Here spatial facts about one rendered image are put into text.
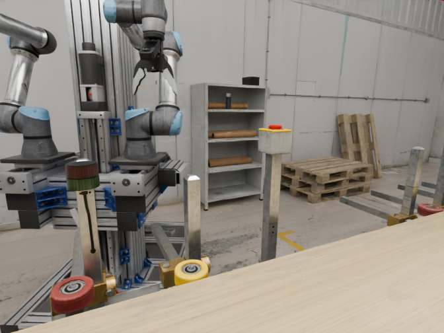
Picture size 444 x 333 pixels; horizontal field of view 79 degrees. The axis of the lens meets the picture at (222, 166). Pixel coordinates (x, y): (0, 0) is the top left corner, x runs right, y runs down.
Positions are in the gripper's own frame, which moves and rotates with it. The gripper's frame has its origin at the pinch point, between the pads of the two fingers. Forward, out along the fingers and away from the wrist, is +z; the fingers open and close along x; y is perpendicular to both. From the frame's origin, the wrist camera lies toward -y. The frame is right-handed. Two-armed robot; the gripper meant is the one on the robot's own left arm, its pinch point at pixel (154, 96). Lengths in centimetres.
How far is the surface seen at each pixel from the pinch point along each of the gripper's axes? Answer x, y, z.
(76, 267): 14, -32, 46
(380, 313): -55, -51, 42
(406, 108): -410, 512, 2
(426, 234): -88, -16, 42
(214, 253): -15, 123, 132
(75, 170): 3.4, -46.2, 15.8
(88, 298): 3, -48, 43
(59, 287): 9, -47, 41
